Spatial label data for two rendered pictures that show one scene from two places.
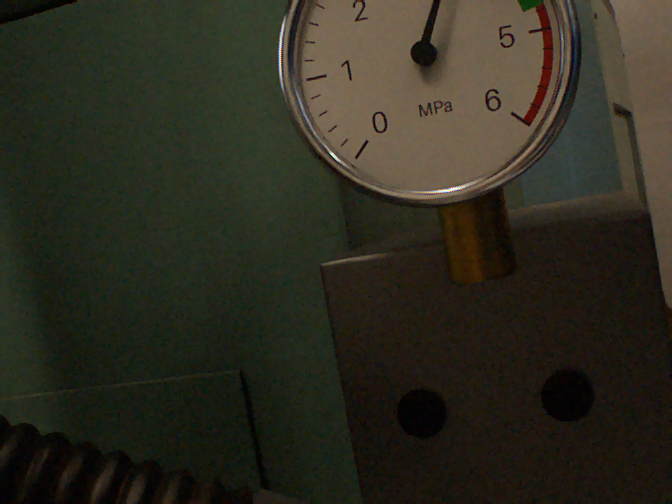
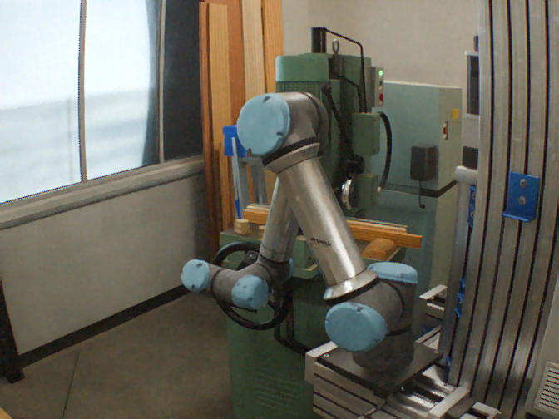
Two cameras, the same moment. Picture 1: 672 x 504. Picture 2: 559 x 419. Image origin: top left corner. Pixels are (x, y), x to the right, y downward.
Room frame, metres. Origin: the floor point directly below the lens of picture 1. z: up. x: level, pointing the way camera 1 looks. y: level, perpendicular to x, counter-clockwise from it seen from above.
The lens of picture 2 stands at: (-1.29, -0.15, 1.46)
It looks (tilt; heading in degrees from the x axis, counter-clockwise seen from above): 15 degrees down; 12
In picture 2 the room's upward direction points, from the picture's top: straight up
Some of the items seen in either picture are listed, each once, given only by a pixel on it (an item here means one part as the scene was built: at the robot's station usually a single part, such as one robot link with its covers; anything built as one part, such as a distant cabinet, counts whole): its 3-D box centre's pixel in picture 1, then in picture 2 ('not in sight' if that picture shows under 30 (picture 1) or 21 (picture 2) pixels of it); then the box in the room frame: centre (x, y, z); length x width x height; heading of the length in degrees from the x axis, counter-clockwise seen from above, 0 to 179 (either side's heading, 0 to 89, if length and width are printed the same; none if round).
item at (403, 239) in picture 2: not in sight; (328, 228); (0.45, 0.06, 0.92); 0.67 x 0.02 x 0.04; 73
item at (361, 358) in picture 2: not in sight; (385, 337); (-0.21, -0.16, 0.87); 0.15 x 0.15 x 0.10
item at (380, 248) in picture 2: not in sight; (380, 245); (0.30, -0.12, 0.92); 0.14 x 0.09 x 0.04; 163
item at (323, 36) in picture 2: not in sight; (319, 49); (0.61, 0.12, 1.54); 0.08 x 0.08 x 0.17; 73
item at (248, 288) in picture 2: not in sight; (244, 287); (-0.21, 0.17, 0.97); 0.11 x 0.11 x 0.08; 69
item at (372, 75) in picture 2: not in sight; (373, 86); (0.75, -0.07, 1.40); 0.10 x 0.06 x 0.16; 163
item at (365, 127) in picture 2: not in sight; (366, 133); (0.64, -0.05, 1.23); 0.09 x 0.08 x 0.15; 163
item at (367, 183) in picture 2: not in sight; (363, 190); (0.61, -0.05, 1.02); 0.09 x 0.07 x 0.12; 73
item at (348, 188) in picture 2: not in sight; (349, 192); (0.57, 0.00, 1.02); 0.12 x 0.03 x 0.12; 163
